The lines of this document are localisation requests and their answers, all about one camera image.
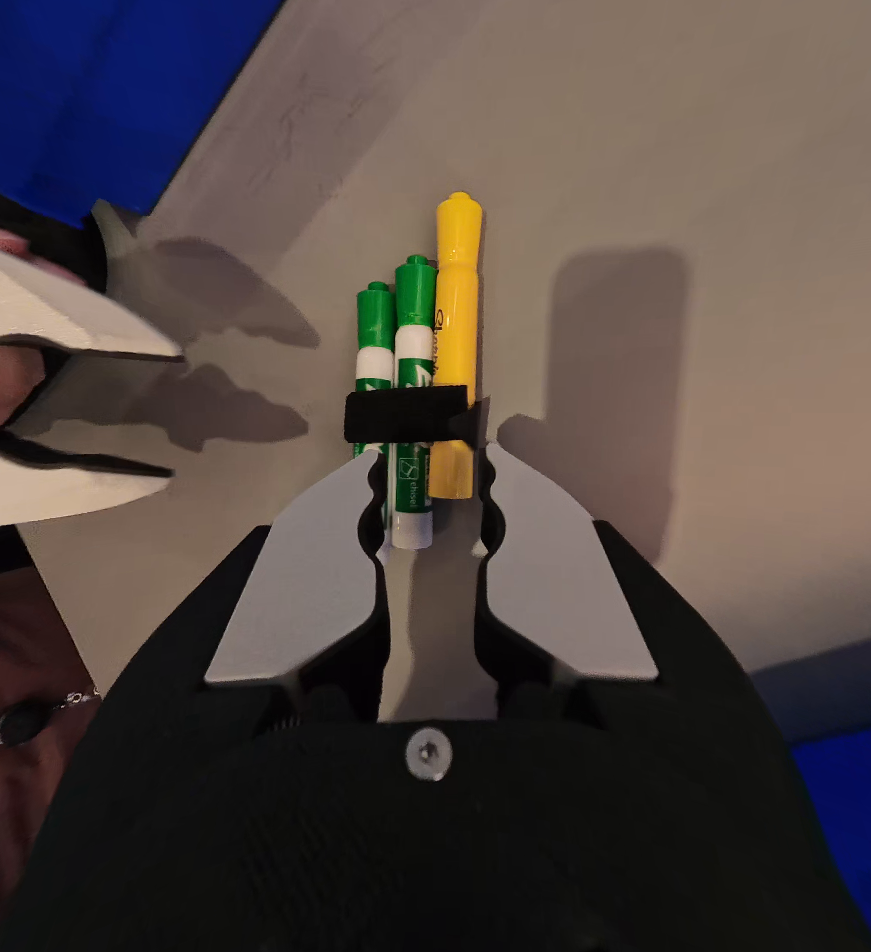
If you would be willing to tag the person's left forearm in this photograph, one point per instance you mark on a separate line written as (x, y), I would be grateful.
(4, 818)

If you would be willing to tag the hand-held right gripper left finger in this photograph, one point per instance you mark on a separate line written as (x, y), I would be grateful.
(309, 587)

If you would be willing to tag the green dry erase marker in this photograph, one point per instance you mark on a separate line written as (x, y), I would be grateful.
(415, 297)
(376, 320)

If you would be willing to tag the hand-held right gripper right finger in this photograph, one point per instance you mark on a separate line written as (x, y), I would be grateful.
(562, 587)

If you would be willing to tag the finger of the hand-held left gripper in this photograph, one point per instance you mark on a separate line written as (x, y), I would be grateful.
(48, 312)
(34, 494)

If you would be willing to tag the person's left hand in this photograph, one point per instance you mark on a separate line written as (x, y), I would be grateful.
(11, 379)

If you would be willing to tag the yellow highlighter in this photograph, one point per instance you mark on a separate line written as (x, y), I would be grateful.
(456, 297)

